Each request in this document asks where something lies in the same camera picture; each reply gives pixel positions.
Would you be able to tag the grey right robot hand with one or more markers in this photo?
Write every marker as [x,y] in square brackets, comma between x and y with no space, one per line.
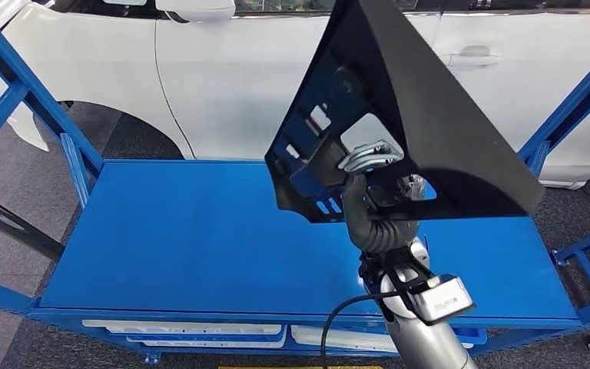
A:
[356,198]

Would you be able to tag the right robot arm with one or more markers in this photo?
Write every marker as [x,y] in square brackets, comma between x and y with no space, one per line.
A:
[427,346]

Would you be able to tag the dark pole chrome base stand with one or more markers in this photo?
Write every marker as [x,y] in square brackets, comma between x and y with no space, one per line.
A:
[17,226]

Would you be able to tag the white car side mirror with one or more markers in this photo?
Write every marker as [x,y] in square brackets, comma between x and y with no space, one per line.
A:
[193,9]

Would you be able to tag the white car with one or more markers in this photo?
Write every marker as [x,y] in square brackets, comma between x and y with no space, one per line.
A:
[224,76]

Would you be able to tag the black plastic plate bracket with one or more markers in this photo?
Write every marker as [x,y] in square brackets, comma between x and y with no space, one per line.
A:
[427,102]

